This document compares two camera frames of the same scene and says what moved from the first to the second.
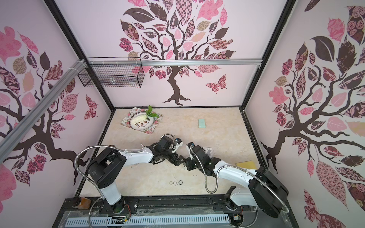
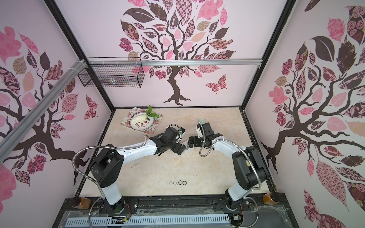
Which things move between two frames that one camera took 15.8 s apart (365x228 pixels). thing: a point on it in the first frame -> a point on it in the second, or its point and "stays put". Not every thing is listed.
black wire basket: x=121 y=72 stays put
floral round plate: x=140 y=121 stays put
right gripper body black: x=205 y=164 -> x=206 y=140
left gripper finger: x=177 y=160 -> x=178 y=149
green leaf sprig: x=149 y=113 stays put
